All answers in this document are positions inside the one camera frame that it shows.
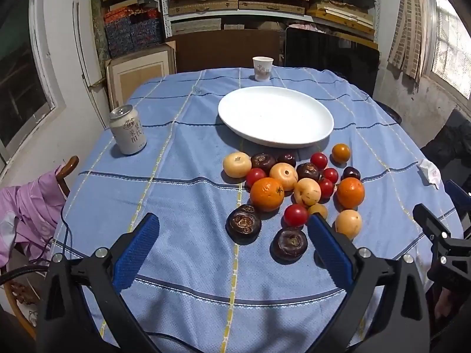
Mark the black flat screen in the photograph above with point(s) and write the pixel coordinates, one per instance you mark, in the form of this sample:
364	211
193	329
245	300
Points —
331	59

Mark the pink garment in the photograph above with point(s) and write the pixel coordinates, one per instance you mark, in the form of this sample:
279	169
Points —
29	213

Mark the brown board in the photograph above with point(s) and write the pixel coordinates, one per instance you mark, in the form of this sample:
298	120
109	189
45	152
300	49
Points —
228	49

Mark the orange cherry tomato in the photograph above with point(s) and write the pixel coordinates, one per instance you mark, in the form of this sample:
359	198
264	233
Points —
341	153

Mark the stack of blue patterned boxes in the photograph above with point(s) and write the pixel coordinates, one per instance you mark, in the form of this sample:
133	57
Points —
132	33

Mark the white oval plate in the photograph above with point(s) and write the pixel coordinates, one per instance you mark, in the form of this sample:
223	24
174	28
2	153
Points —
276	116

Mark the beige checked curtain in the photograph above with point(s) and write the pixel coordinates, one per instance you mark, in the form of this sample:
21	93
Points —
408	25

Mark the wooden chair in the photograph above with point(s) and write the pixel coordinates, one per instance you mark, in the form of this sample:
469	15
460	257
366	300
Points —
70	164

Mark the white door panel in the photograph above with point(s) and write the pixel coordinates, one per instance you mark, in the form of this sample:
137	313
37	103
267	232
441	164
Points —
86	66

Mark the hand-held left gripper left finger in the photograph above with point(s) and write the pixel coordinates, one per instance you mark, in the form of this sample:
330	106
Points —
138	250

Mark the orange mandarin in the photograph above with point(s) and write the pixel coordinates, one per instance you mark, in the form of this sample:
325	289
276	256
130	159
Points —
267	194
350	192

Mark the beige framed picture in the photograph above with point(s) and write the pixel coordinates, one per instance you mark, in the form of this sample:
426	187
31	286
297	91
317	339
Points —
141	71

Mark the white paper cup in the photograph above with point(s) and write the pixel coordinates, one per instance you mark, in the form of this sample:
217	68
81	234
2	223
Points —
262	69

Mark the small yellow round fruit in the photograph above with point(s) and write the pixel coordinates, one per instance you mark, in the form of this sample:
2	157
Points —
318	209

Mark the dark brown water chestnut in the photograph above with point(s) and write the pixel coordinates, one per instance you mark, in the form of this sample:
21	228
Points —
289	244
308	171
243	223
263	161

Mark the large beige round fruit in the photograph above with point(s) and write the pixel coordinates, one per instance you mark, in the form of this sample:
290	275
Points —
237	164

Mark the white drink can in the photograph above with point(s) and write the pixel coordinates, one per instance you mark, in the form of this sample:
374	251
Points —
128	132

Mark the person's right hand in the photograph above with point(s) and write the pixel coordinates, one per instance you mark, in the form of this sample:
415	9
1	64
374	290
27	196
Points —
441	303

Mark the crumpled white tissue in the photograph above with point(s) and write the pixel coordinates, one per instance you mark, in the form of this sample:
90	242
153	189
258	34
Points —
429	172

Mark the bright barred window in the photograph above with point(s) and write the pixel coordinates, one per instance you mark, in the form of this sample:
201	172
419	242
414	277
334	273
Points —
452	44

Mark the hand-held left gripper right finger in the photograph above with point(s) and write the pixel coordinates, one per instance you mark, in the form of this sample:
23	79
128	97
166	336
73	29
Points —
329	250

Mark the blue checked tablecloth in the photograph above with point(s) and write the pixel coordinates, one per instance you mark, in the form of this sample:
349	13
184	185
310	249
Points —
176	191

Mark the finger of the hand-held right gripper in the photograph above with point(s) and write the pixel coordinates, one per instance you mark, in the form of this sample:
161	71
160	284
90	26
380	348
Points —
459	196
428	220

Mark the dark white-framed window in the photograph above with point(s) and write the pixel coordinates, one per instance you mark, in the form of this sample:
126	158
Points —
22	73

